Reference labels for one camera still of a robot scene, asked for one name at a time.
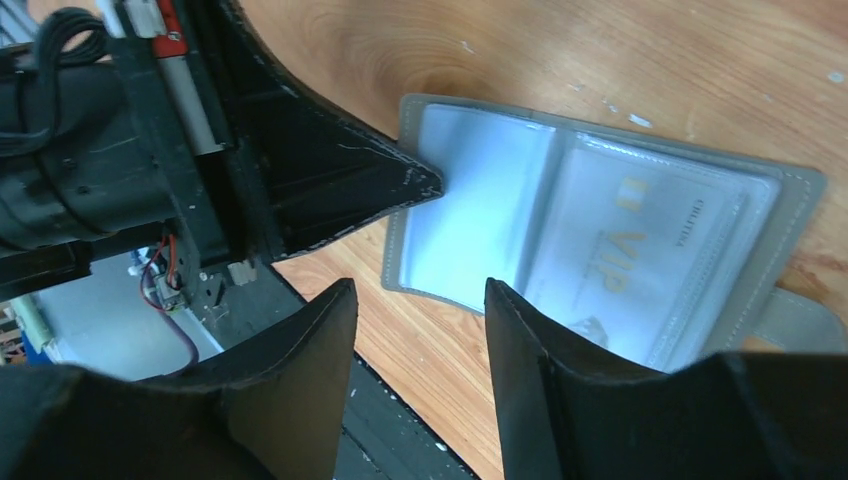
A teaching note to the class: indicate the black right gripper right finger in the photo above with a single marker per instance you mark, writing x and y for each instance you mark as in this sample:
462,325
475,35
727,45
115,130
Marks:
569,409

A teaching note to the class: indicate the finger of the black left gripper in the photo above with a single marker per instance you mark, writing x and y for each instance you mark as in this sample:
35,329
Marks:
308,172

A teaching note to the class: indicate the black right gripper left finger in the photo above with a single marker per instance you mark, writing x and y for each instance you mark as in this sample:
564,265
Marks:
68,422

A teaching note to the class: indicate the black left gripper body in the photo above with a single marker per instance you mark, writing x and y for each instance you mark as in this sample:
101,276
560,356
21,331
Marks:
127,128

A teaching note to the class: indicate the white VIP card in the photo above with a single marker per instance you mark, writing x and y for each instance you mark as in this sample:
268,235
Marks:
638,249

